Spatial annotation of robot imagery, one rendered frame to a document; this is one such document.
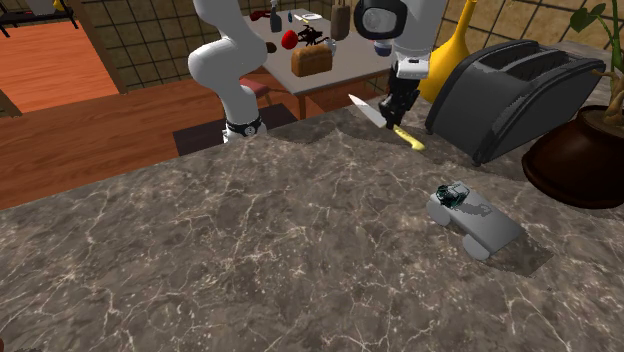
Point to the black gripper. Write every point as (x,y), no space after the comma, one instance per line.
(402,95)

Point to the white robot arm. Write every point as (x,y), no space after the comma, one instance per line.
(226,58)

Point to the yellow long-necked vase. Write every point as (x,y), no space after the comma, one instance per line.
(446,63)

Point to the grey dining table with items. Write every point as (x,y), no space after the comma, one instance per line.
(353,61)

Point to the black toaster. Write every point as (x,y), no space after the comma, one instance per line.
(507,102)

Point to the red seat chair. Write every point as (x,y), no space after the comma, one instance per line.
(258,88)

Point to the grey wheeled toy car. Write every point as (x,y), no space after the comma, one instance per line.
(482,222)

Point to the plant in dark brown pot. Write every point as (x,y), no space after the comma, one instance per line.
(570,166)

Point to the black shelf rack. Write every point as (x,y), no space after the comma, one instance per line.
(29,17)

